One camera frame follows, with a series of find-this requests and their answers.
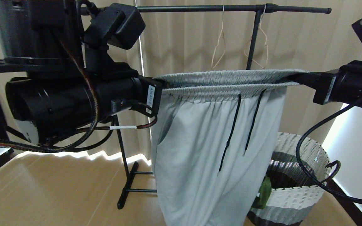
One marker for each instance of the green garment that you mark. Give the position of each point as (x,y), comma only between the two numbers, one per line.
(265,191)

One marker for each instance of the white laundry basket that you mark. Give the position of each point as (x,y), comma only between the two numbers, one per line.
(294,197)

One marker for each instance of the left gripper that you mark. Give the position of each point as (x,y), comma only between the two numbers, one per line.
(68,103)

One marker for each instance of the beige curtain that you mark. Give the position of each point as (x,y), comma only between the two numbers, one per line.
(184,37)

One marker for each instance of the pale grey shorts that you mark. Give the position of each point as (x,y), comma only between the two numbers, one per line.
(200,141)

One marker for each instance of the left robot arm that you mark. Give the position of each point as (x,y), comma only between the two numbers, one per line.
(27,31)

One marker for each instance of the black clothes rack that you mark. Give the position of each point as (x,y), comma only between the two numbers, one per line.
(200,8)

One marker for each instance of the pink clothes hanger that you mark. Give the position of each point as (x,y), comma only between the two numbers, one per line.
(266,47)
(219,40)

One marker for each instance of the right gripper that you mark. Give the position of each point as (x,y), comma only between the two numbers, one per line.
(357,84)

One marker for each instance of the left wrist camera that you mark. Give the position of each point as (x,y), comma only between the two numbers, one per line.
(121,25)

